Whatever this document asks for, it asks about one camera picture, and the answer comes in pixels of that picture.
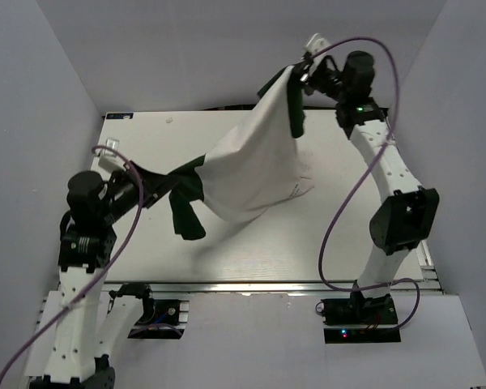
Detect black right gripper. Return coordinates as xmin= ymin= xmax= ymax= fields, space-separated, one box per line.
xmin=287 ymin=60 xmax=350 ymax=103

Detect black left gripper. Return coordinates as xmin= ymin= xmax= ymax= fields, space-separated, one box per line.
xmin=98 ymin=160 xmax=180 ymax=224

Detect white green-sleeved t-shirt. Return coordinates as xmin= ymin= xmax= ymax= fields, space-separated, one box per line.
xmin=139 ymin=64 xmax=316 ymax=242

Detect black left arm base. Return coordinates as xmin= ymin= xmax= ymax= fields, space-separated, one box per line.
xmin=106 ymin=283 xmax=190 ymax=340

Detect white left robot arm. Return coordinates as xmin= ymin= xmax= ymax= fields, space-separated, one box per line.
xmin=29 ymin=163 xmax=178 ymax=388

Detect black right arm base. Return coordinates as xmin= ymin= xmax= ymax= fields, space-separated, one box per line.
xmin=315 ymin=297 xmax=401 ymax=344

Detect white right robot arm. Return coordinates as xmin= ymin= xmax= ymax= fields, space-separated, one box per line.
xmin=308 ymin=51 xmax=440 ymax=323

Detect blue table corner label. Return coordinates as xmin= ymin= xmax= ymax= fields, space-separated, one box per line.
xmin=105 ymin=113 xmax=134 ymax=120

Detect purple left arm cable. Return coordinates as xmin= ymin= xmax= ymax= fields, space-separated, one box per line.
xmin=0 ymin=145 xmax=147 ymax=389

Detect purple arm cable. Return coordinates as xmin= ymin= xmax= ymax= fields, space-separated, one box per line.
xmin=0 ymin=145 xmax=147 ymax=389
xmin=307 ymin=36 xmax=421 ymax=333

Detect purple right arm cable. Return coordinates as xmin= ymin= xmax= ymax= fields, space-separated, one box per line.
xmin=307 ymin=36 xmax=421 ymax=333

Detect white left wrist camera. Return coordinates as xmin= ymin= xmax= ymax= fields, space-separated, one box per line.
xmin=98 ymin=138 xmax=124 ymax=172

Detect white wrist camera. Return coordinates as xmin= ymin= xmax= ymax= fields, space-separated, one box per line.
xmin=304 ymin=33 xmax=330 ymax=57
xmin=98 ymin=138 xmax=124 ymax=172

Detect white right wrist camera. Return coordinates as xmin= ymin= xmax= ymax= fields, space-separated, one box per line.
xmin=304 ymin=33 xmax=330 ymax=57

